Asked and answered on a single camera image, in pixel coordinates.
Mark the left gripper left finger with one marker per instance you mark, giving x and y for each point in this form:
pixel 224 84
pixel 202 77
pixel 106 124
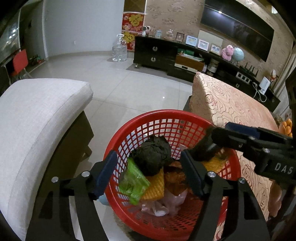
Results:
pixel 103 172

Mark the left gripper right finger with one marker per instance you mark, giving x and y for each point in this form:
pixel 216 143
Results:
pixel 195 173

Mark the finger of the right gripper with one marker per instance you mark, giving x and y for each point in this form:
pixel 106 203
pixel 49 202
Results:
pixel 246 130

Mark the brown paper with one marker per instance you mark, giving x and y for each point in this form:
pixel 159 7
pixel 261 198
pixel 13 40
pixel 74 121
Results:
pixel 175 178

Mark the green peanut snack packet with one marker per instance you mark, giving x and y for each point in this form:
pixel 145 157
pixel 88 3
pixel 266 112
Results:
pixel 132 182

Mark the large black bag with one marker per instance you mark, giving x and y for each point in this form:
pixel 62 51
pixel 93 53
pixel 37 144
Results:
pixel 152 155

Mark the yellow foam fruit net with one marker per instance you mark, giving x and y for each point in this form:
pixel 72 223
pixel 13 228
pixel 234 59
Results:
pixel 156 189

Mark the clear plastic bag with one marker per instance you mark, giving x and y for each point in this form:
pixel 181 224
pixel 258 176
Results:
pixel 169 205

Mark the person right hand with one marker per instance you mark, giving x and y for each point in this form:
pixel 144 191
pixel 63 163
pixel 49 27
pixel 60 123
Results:
pixel 274 202

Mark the glass bowl of oranges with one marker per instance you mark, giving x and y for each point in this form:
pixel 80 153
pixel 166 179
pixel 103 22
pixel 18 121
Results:
pixel 285 127

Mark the red plastic mesh basket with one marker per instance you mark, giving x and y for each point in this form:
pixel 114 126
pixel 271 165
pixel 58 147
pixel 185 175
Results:
pixel 182 130

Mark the rose pattern tablecloth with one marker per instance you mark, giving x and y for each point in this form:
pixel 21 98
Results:
pixel 220 103

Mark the white router box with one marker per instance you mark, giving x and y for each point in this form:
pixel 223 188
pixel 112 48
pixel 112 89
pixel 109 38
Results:
pixel 264 85

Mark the light blue globe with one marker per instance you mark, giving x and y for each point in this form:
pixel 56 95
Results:
pixel 238 54

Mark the pink plush toy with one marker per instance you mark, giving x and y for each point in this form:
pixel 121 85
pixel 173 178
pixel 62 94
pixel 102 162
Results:
pixel 227 52

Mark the black tv cabinet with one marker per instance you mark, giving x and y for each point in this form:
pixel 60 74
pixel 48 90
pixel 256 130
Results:
pixel 183 61

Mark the clear large water jug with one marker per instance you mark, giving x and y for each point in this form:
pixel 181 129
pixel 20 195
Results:
pixel 119 49

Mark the red chair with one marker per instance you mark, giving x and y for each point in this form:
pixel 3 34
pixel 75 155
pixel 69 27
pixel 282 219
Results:
pixel 20 62

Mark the red festive poster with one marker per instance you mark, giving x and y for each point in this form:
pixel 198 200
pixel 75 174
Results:
pixel 132 23

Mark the black wall television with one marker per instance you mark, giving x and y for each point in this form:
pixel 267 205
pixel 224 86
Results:
pixel 241 24

